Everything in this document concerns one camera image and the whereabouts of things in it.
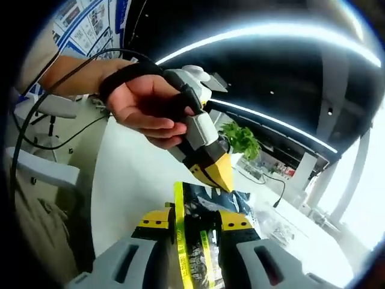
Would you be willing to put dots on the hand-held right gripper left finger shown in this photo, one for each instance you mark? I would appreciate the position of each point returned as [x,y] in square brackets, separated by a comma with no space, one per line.
[144,250]

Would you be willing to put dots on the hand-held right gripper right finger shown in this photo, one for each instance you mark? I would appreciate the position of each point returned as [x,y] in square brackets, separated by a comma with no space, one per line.
[249,256]

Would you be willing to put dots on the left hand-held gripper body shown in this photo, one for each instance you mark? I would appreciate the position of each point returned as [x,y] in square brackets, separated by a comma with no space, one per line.
[195,81]

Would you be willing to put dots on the stack of sheet goods packets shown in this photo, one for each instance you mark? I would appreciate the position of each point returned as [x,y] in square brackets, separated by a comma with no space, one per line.
[273,225]

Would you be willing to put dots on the black yellow-striped sheet goods packet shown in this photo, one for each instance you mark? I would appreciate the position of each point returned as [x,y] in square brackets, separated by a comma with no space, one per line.
[198,216]

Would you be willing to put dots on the person's left hand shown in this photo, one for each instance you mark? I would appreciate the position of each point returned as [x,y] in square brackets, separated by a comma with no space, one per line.
[144,114]

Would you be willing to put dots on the ceiling air vent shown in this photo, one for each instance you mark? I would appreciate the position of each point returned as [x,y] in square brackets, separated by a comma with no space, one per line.
[218,82]

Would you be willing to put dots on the green potted plant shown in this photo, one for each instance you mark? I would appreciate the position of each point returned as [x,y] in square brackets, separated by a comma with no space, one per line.
[240,138]

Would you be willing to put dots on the white table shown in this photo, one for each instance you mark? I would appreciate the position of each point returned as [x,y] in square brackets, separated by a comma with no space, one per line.
[135,168]

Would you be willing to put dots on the long ceiling light strip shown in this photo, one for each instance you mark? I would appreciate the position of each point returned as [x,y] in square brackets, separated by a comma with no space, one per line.
[285,125]
[270,30]

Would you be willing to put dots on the person's beige clothing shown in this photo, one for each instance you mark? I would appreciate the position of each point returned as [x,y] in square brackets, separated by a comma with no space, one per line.
[45,234]

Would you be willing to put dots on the white square pillar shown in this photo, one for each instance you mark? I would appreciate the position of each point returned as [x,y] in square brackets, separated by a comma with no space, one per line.
[306,168]

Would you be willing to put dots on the grey office chair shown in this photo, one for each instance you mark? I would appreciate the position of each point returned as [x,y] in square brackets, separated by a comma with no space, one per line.
[60,106]
[45,168]

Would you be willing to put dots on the blue white wall poster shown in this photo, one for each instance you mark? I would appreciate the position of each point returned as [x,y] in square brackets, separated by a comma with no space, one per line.
[84,30]

